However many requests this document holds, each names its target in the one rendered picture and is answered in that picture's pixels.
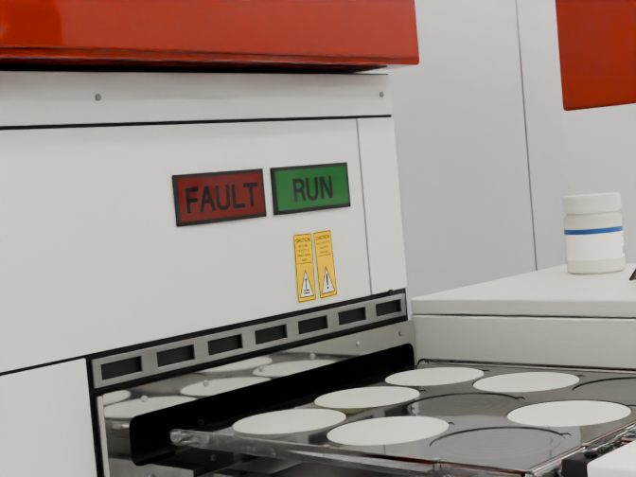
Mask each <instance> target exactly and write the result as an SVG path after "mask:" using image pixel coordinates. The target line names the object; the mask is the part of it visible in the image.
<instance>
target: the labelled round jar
mask: <svg viewBox="0 0 636 477"><path fill-rule="evenodd" d="M562 208H563V213H565V214H567V215H566V217H565V218H564V219H563V220H564V237H565V249H566V260H567V271H568V272H569V273H570V274H608V273H615V272H620V271H623V270H624V269H625V267H626V263H625V246H624V233H623V224H622V214H621V213H620V212H618V210H620V208H621V197H620V194H618V192H611V193H595V194H583V195H573V196H566V197H563V199H562Z"/></svg>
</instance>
